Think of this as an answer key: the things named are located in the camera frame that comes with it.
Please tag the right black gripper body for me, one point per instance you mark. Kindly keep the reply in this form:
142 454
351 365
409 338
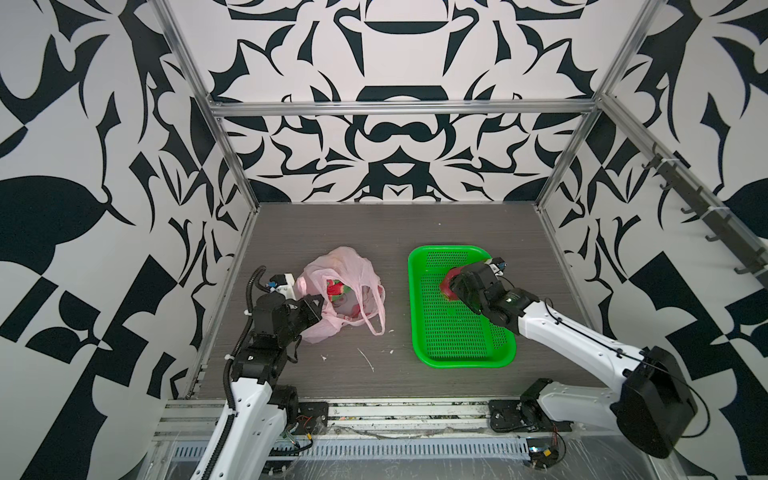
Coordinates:
460 287

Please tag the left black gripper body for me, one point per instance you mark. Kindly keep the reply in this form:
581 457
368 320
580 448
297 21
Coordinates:
295 318

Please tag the red dragon fruit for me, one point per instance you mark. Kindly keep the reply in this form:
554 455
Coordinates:
450 286

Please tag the pink plastic bag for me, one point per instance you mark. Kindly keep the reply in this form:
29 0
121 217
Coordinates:
352 293

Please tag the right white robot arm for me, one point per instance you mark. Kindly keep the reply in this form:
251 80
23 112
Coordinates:
644 395

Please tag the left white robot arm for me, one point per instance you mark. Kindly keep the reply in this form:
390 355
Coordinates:
254 435

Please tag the green plastic basket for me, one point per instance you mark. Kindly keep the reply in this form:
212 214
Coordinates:
445 333

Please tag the small circuit board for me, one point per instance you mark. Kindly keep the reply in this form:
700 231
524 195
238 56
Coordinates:
544 452

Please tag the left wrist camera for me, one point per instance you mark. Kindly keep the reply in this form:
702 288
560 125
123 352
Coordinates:
283 284

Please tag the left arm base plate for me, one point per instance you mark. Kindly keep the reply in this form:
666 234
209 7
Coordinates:
308 418

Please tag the white slotted cable duct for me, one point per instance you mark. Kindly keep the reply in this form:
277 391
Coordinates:
409 449

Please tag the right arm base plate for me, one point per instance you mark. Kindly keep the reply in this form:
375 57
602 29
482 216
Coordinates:
511 416

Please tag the aluminium frame rail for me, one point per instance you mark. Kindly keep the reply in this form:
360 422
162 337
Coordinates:
405 107

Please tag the black wall hook rack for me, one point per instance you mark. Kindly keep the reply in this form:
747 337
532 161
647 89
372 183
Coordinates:
701 204

